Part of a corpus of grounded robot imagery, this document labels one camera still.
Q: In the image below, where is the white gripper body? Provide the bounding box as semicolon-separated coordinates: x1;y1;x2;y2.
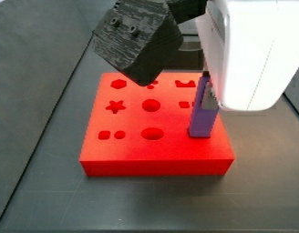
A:
197;0;299;111

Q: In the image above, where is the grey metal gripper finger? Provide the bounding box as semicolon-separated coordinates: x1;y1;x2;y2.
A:
201;71;218;110

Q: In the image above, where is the purple rectangular peg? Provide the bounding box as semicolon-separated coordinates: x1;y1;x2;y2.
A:
189;76;220;137

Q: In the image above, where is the black curved foam holder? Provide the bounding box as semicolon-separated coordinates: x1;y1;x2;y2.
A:
165;42;205;70

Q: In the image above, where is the red shape sorter block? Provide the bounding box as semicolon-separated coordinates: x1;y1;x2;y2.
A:
79;73;236;177

